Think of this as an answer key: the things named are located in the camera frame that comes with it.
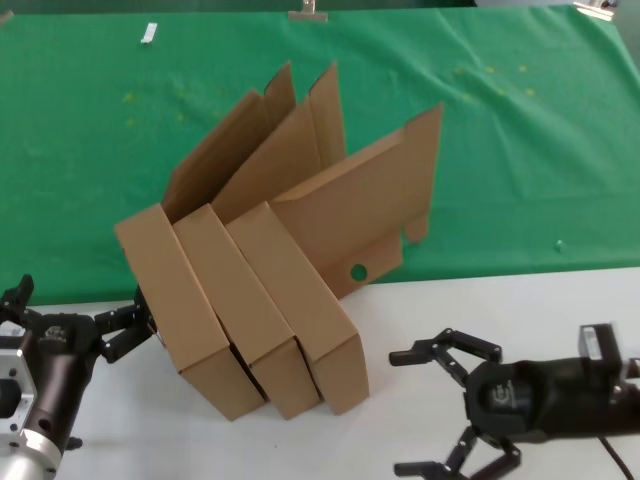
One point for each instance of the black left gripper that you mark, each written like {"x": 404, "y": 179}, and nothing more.
{"x": 60, "y": 365}

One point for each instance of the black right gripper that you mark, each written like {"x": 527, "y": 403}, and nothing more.
{"x": 540, "y": 400}

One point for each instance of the brown cardboard box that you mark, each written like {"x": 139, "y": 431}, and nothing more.
{"x": 310, "y": 300}
{"x": 165, "y": 300}
{"x": 235, "y": 300}

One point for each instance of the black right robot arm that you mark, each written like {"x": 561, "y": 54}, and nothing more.
{"x": 632, "y": 405}

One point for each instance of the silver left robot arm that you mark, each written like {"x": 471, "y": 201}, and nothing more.
{"x": 25, "y": 460}

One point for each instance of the green table cloth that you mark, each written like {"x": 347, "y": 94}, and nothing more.
{"x": 75, "y": 175}

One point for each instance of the small white paper strip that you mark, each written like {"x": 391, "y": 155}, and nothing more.
{"x": 148, "y": 33}

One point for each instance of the metal table clamp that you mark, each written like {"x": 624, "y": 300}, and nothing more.
{"x": 307, "y": 16}
{"x": 595, "y": 9}

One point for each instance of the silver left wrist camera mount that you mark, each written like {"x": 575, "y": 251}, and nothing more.
{"x": 15, "y": 400}

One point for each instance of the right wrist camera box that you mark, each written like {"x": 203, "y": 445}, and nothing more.
{"x": 597, "y": 342}

